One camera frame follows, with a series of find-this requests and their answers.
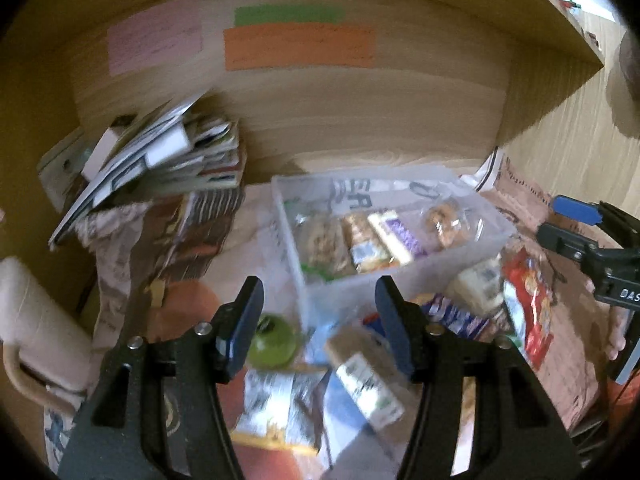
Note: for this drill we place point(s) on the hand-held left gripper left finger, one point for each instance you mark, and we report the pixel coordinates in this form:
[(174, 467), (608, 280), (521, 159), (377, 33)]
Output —
[(245, 310)]

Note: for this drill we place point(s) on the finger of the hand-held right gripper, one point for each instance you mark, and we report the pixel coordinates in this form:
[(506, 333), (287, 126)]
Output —
[(562, 240), (575, 208)]

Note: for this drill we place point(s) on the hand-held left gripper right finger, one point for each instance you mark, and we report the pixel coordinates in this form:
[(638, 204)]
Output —
[(395, 320)]

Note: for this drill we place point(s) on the brown bar with white label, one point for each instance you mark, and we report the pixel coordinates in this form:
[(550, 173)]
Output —
[(367, 385)]

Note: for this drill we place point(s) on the clear plastic bin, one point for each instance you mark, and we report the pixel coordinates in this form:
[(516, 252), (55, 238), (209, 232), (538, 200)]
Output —
[(325, 300)]

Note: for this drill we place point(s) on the person's right hand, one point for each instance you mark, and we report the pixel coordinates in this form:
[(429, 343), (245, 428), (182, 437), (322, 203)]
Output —
[(617, 332)]

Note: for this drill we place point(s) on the blue and white wrapper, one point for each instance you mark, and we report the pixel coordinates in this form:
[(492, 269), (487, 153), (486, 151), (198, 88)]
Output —
[(457, 317)]

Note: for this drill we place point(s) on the red snack bag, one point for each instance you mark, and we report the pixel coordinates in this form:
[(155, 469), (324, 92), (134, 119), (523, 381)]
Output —
[(530, 305)]

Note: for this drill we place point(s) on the golden granola bar packet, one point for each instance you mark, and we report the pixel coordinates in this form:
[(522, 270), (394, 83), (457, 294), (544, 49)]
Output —
[(365, 245)]

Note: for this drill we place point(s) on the yellow and purple bar packet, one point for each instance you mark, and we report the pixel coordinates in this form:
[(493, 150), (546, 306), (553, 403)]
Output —
[(397, 235)]

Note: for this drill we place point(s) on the white snack packet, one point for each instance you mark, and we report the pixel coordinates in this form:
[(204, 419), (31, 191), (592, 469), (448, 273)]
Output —
[(477, 282)]

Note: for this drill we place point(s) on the silver and yellow snack packet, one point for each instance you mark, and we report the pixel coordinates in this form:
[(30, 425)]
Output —
[(275, 405)]

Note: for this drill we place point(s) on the oat granola bar packet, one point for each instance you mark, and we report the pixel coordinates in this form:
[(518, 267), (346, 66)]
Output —
[(325, 247)]

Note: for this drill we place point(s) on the clear cookie packet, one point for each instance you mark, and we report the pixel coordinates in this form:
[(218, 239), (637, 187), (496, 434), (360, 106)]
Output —
[(445, 225)]

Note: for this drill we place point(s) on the light blue packet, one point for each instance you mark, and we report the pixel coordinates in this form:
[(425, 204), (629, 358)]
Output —
[(330, 422)]

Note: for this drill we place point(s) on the beige round object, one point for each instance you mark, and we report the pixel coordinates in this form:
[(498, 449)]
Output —
[(627, 90)]

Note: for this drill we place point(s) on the stack of books and magazines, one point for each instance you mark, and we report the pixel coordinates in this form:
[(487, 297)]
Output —
[(165, 160)]

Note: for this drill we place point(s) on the wooden shelf unit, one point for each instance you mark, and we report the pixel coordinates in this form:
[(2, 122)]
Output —
[(350, 110)]

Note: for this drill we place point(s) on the orange paper note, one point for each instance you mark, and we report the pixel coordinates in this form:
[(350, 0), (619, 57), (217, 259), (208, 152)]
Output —
[(300, 47)]

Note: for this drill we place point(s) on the pink paper note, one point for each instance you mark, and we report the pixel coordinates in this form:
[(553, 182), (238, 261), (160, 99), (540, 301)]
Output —
[(152, 40)]

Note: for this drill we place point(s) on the green paper note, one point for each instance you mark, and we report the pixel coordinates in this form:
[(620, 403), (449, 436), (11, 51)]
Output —
[(290, 15)]

